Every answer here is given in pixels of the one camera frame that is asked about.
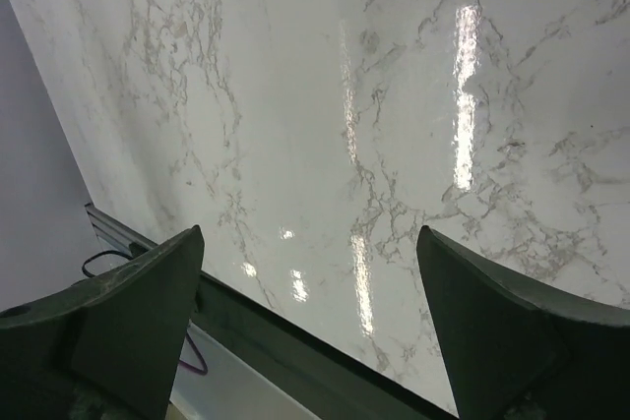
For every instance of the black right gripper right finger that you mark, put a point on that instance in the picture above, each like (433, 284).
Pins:
(517, 348)

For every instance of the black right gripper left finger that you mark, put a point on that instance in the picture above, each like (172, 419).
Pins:
(106, 347)

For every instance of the aluminium frame rail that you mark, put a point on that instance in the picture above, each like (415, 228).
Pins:
(117, 235)

